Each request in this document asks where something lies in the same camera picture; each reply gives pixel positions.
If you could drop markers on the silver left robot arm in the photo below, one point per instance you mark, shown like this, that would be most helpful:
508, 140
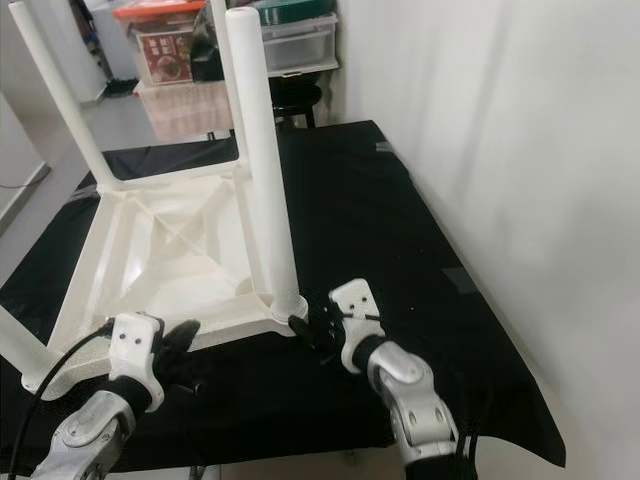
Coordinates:
95, 440

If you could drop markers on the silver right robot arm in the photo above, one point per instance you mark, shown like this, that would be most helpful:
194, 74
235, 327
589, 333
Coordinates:
410, 400

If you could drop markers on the orange lid storage box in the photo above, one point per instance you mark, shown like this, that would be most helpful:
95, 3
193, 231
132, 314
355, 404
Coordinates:
160, 45

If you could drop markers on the white plastic table top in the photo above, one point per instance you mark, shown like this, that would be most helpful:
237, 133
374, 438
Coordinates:
170, 250

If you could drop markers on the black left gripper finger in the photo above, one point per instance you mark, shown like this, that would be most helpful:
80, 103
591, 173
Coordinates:
192, 342
174, 342

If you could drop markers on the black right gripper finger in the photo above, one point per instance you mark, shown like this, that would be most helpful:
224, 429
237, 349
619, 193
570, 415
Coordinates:
306, 332

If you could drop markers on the green lid storage box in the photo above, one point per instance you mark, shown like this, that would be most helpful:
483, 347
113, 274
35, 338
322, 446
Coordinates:
300, 35

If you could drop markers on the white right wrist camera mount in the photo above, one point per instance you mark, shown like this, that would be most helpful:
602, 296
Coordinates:
358, 315

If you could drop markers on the beige cloth covered bench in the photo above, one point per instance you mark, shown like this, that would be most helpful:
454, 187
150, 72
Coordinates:
185, 110

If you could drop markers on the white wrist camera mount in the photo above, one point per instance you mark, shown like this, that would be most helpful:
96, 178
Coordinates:
135, 348
358, 315

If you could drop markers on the black bag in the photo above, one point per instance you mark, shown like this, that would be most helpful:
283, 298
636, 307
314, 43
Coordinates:
208, 45

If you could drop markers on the dark door mat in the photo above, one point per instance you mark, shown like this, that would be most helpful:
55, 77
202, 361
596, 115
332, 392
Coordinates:
118, 88

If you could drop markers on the grey tape strip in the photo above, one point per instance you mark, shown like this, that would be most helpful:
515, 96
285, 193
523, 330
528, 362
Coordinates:
384, 147
461, 280

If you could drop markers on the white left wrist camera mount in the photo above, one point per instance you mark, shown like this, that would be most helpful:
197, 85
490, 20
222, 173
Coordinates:
135, 348

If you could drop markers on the white plastic table leg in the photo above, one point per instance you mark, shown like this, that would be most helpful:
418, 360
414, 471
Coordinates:
25, 350
228, 60
265, 160
60, 90

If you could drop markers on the white appliance cabinet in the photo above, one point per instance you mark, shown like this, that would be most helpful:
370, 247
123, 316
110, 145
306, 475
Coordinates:
105, 40

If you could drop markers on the black table cloth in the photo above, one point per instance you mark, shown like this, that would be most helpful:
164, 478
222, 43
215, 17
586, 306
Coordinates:
400, 240

